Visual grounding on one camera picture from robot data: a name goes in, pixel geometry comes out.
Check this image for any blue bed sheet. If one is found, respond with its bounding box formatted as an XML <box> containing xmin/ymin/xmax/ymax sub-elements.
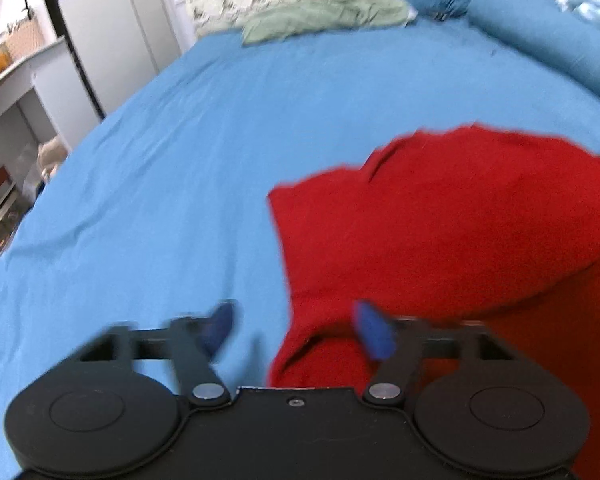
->
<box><xmin>0</xmin><ymin>14</ymin><xmax>600</xmax><ymax>480</ymax></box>

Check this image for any wicker basket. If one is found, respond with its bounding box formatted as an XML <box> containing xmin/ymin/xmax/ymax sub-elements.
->
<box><xmin>4</xmin><ymin>16</ymin><xmax>46</xmax><ymax>60</ymax></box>

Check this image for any blue bolster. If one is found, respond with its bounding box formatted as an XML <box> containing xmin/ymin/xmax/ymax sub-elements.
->
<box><xmin>466</xmin><ymin>0</ymin><xmax>600</xmax><ymax>117</ymax></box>

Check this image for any white shelf unit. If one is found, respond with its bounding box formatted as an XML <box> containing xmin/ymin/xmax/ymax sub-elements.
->
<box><xmin>0</xmin><ymin>35</ymin><xmax>72</xmax><ymax>281</ymax></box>

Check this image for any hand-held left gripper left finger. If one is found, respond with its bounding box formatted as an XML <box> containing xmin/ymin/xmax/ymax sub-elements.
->
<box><xmin>73</xmin><ymin>300</ymin><xmax>239</xmax><ymax>407</ymax></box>

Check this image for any green cloth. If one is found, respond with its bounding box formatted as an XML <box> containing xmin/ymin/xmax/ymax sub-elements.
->
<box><xmin>241</xmin><ymin>0</ymin><xmax>412</xmax><ymax>45</ymax></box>

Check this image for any red garment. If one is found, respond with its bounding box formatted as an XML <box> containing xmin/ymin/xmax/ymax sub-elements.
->
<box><xmin>267</xmin><ymin>123</ymin><xmax>600</xmax><ymax>480</ymax></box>

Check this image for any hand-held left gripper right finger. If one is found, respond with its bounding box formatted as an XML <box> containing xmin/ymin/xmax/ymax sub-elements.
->
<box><xmin>353</xmin><ymin>300</ymin><xmax>517</xmax><ymax>407</ymax></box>

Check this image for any white wardrobe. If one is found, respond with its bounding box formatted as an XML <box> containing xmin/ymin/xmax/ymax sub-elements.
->
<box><xmin>55</xmin><ymin>0</ymin><xmax>182</xmax><ymax>116</ymax></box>

